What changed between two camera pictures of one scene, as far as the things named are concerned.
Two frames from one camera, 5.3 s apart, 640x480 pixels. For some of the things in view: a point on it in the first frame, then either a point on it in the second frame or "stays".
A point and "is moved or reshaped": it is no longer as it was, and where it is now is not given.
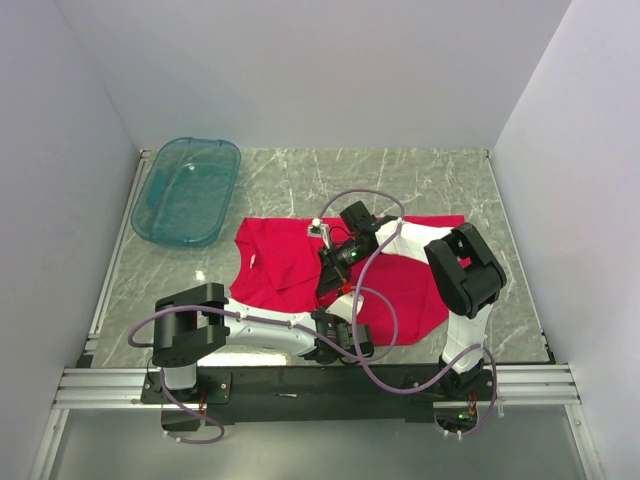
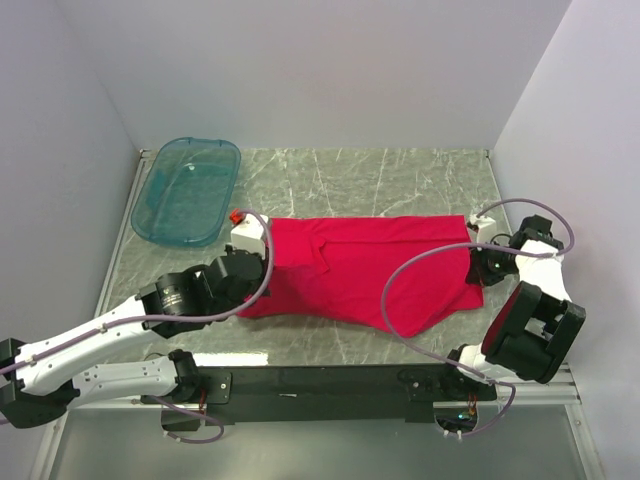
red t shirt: (276, 260) is moved or reshaped
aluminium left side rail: (116, 254) stays
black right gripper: (333, 272) → (477, 274)
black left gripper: (339, 321) → (258, 286)
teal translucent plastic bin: (186, 189) stays
